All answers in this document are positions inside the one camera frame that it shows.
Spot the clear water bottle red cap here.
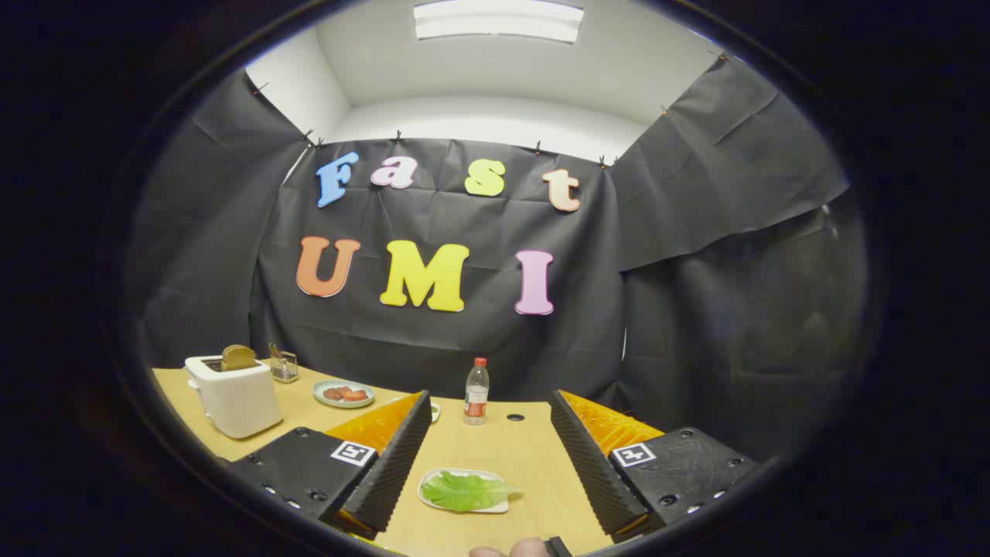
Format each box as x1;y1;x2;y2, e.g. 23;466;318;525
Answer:
463;357;490;426

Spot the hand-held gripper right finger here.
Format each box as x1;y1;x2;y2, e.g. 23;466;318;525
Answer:
548;389;763;544

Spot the green lettuce leaf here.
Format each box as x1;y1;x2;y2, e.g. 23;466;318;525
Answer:
422;472;521;512

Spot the pale green plate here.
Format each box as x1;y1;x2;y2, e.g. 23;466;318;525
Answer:
312;380;376;409

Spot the white toaster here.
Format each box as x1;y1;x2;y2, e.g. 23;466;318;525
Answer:
184;354;283;440

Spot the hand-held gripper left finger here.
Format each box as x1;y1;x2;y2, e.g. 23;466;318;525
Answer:
227;389;434;542

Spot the white rectangular dish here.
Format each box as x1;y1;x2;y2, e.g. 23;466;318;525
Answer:
418;468;511;514

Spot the wire utensil holder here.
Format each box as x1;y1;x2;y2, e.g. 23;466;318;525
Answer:
268;343;299;384

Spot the black backdrop cloth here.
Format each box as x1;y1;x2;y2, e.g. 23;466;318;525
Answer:
128;54;871;465

